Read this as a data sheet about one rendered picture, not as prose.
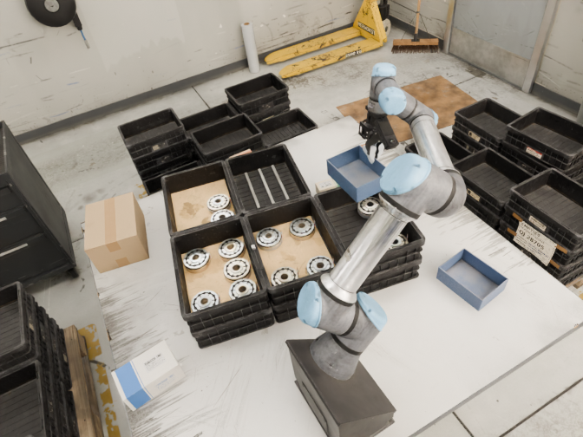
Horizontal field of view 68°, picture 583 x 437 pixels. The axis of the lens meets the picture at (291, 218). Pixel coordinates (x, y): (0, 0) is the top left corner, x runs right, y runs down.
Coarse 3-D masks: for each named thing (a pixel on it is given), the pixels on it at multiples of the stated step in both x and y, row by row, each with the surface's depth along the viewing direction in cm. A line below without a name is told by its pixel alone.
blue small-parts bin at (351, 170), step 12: (336, 156) 163; (348, 156) 166; (360, 156) 168; (336, 168) 157; (348, 168) 167; (360, 168) 166; (372, 168) 164; (384, 168) 156; (336, 180) 162; (348, 180) 152; (360, 180) 161; (372, 180) 151; (348, 192) 157; (360, 192) 151; (372, 192) 155
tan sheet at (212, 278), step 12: (240, 240) 179; (216, 252) 176; (216, 264) 171; (192, 276) 168; (204, 276) 168; (216, 276) 167; (252, 276) 165; (192, 288) 164; (204, 288) 164; (216, 288) 163; (228, 288) 162; (228, 300) 159
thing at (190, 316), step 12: (204, 228) 172; (252, 252) 162; (180, 288) 152; (264, 288) 148; (180, 300) 149; (240, 300) 146; (252, 300) 148; (180, 312) 145; (192, 312) 145; (204, 312) 144; (216, 312) 146
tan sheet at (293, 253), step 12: (276, 228) 182; (288, 228) 181; (288, 240) 176; (312, 240) 175; (264, 252) 173; (276, 252) 172; (288, 252) 172; (300, 252) 171; (312, 252) 170; (324, 252) 170; (264, 264) 169; (276, 264) 168; (288, 264) 167; (300, 264) 167; (300, 276) 163
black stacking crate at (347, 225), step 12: (336, 192) 181; (324, 204) 183; (336, 204) 185; (348, 204) 187; (336, 216) 183; (348, 216) 182; (360, 216) 182; (336, 228) 178; (348, 228) 177; (360, 228) 177; (408, 228) 166; (348, 240) 173; (408, 240) 169; (408, 252) 159; (384, 264) 160; (396, 264) 162
